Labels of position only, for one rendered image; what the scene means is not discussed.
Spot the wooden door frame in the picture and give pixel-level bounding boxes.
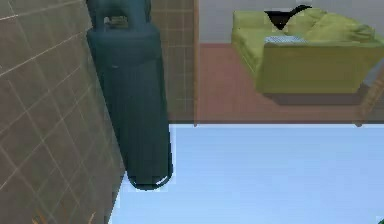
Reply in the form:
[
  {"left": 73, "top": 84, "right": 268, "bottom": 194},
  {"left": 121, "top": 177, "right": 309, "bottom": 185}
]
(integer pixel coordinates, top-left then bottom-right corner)
[{"left": 192, "top": 0, "right": 201, "bottom": 128}]

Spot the green sofa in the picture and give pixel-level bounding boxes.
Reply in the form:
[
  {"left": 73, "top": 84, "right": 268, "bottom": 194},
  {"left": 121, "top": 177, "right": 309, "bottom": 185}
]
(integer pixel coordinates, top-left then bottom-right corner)
[{"left": 231, "top": 7, "right": 384, "bottom": 95}]

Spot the black triangular object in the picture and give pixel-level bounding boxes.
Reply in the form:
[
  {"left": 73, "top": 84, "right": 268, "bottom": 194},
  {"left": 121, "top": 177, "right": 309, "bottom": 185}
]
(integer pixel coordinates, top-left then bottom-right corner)
[{"left": 263, "top": 4, "right": 314, "bottom": 31}]

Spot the pale blue book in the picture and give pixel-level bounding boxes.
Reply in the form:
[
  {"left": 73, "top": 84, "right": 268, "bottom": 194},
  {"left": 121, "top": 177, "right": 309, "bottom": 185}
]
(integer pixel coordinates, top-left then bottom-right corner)
[{"left": 264, "top": 35, "right": 308, "bottom": 44}]

